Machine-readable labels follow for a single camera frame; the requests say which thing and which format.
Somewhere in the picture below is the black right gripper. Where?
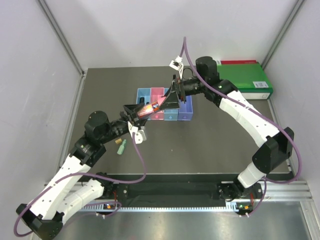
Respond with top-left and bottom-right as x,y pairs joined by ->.
159,75 -> 207,112

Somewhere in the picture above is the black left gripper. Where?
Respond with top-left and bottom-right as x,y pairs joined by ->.
99,102 -> 149,144

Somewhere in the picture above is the sky blue drawer box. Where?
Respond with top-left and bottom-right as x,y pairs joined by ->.
163,87 -> 179,121

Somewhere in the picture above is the purple cap black highlighter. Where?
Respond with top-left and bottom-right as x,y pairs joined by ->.
139,97 -> 145,104

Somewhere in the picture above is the pink drawer box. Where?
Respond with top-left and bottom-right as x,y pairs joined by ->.
149,87 -> 165,120

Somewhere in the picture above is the purple drawer box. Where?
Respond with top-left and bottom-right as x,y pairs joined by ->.
177,95 -> 194,121

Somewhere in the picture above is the pink cap pen tube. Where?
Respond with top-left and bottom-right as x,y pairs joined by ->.
137,97 -> 165,119

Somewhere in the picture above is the light blue drawer box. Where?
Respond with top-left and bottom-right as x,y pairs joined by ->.
136,88 -> 151,112

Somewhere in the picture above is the green ring binder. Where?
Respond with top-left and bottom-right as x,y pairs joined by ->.
217,60 -> 274,100

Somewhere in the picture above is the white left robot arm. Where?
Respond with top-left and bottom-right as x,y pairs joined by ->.
13,80 -> 186,240

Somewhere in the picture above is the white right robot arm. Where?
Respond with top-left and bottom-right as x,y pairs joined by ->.
172,56 -> 295,198

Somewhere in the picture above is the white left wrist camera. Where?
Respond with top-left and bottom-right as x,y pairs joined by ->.
127,121 -> 147,144

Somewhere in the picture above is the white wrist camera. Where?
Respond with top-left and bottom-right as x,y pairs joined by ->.
169,55 -> 184,79
127,121 -> 147,144

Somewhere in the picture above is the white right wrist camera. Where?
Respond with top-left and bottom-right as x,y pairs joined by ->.
169,55 -> 184,79

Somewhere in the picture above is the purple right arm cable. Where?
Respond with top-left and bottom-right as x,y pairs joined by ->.
182,36 -> 303,218

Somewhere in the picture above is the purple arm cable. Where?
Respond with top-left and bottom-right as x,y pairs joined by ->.
182,36 -> 303,218
13,132 -> 148,237

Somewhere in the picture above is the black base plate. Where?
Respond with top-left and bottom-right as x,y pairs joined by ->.
103,181 -> 263,200

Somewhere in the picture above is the grey slotted cable duct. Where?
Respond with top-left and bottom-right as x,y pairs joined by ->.
82,201 -> 251,213

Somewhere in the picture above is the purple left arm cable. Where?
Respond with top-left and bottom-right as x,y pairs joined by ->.
13,132 -> 148,237

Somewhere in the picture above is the left aluminium frame post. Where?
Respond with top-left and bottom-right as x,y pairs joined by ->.
36,0 -> 85,76

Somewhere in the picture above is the aluminium frame post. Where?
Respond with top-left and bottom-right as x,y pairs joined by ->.
36,0 -> 85,76
261,0 -> 306,70

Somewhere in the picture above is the aluminium rail bar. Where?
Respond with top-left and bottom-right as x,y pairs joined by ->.
263,180 -> 313,202

